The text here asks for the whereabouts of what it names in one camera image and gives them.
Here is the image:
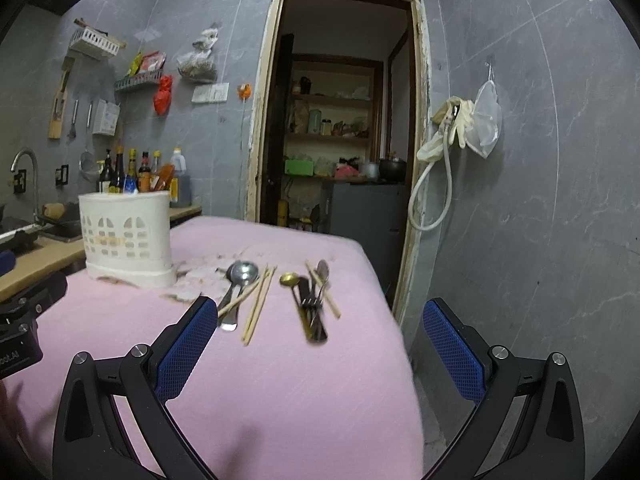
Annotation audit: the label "bamboo chopstick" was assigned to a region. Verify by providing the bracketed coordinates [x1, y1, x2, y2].
[218, 268, 270, 316]
[305, 260, 342, 318]
[241, 266, 278, 346]

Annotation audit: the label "large steel spoon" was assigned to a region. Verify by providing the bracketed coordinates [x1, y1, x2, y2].
[218, 260, 259, 332]

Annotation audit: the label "gold spoon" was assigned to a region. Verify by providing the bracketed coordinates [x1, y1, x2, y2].
[279, 272, 321, 344]

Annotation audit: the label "steel fork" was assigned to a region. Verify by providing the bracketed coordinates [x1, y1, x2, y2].
[297, 276, 329, 344]

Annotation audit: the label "small steel spoon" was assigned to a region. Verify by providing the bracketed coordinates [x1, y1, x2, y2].
[316, 259, 330, 300]

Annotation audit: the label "steel faucet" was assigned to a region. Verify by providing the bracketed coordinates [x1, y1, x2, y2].
[8, 148, 42, 224]

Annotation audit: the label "white plastic utensil holder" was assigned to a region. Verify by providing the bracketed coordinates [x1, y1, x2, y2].
[79, 192, 177, 288]

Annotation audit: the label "dark sauce bottle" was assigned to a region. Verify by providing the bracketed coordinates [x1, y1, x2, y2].
[108, 146, 126, 194]

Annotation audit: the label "wooden knife holder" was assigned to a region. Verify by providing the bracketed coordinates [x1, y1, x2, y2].
[48, 56, 75, 141]

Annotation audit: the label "pink floral tablecloth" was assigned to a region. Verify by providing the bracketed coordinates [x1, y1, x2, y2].
[1, 217, 423, 479]

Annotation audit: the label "oil jug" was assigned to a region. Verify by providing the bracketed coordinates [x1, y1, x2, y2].
[169, 146, 192, 208]

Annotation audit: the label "red plastic bag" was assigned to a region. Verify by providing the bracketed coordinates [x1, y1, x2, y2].
[153, 75, 172, 116]

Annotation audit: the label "grey cabinet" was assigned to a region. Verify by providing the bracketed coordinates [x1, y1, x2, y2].
[329, 183, 408, 261]

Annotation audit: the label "bag of dried goods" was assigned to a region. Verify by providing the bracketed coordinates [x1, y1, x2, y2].
[176, 28, 218, 84]

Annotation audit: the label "green box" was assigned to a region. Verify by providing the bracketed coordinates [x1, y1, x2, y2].
[284, 158, 314, 177]

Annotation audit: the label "clear plastic bag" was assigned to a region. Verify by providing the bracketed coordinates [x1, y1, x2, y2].
[466, 79, 502, 159]

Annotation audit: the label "rubber gloves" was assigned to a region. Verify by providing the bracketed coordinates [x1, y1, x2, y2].
[432, 96, 474, 148]

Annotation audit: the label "white wall box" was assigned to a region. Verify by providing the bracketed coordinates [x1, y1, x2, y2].
[91, 100, 120, 136]

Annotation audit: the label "grey wall shelf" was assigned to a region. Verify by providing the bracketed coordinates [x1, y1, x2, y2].
[114, 70, 164, 93]

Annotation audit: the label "white wall basket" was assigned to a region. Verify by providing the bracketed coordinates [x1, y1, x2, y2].
[68, 18, 127, 61]

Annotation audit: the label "white wall switch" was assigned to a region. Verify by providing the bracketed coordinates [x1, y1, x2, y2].
[191, 82, 229, 104]

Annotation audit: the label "white hose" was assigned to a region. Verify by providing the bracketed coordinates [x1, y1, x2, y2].
[408, 109, 459, 232]

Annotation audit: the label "orange wall hook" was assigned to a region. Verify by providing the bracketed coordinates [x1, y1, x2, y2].
[236, 82, 252, 102]

